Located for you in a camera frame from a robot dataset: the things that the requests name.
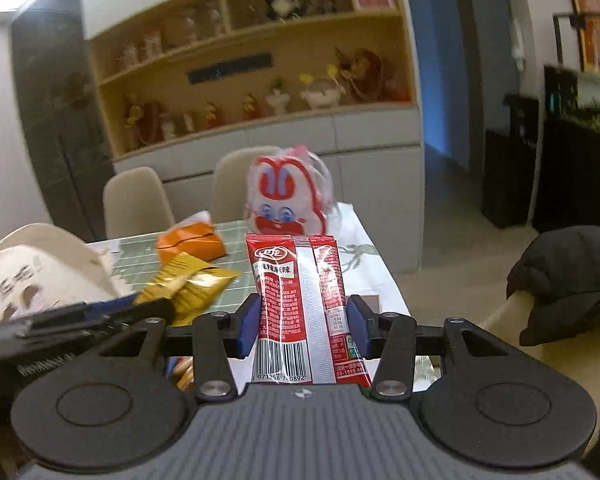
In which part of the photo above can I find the beige chair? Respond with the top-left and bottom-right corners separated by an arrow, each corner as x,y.
211,147 -> 282,223
477,287 -> 600,441
103,167 -> 177,239

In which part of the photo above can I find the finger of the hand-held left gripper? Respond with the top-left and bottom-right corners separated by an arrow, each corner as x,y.
22,296 -> 177,339

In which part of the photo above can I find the white vase figurine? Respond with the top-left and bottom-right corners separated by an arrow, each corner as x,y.
267,77 -> 292,116

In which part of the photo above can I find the white paper bag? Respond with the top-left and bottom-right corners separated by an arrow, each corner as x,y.
0,223 -> 127,332

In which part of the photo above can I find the green chequered table mat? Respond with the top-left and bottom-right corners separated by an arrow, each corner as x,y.
86,220 -> 261,322

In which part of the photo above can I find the white red rabbit bag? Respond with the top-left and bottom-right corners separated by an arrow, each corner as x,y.
243,145 -> 335,237

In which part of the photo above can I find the brown plush decoration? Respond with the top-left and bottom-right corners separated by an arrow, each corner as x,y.
334,47 -> 412,103

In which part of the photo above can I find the tall red figurine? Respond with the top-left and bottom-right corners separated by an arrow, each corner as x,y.
124,92 -> 164,142

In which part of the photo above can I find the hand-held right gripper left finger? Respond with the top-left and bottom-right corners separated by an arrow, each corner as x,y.
97,294 -> 262,405

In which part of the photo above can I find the white bowl figurine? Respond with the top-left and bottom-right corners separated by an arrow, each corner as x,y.
300,72 -> 347,111

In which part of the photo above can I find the wooden shelf cabinet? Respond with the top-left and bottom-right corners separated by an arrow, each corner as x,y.
86,0 -> 426,187

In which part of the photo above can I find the fish tank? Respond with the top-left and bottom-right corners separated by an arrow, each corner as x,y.
542,64 -> 600,137

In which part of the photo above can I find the orange snack packet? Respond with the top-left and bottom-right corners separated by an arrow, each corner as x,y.
156,222 -> 226,265

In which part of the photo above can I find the small biscuit packet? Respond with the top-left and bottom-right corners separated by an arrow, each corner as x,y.
167,356 -> 197,392

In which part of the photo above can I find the black jacket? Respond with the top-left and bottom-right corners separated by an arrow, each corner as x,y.
506,225 -> 600,347

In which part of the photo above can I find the black white plush toy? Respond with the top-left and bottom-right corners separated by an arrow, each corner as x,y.
251,0 -> 322,24

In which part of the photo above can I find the gold snack packet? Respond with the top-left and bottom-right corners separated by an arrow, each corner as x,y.
132,252 -> 241,328

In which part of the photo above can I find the white leaf-print tablecloth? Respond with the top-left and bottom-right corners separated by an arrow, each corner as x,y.
325,202 -> 412,317

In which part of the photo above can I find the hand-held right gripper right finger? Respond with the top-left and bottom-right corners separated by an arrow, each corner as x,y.
347,294 -> 511,403

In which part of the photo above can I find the white wall intercom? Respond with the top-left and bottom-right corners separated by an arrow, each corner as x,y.
512,17 -> 527,72

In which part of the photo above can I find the red snack packet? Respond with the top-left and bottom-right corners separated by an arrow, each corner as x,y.
245,232 -> 373,387

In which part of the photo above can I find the black low cabinet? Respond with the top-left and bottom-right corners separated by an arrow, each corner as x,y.
481,94 -> 541,231

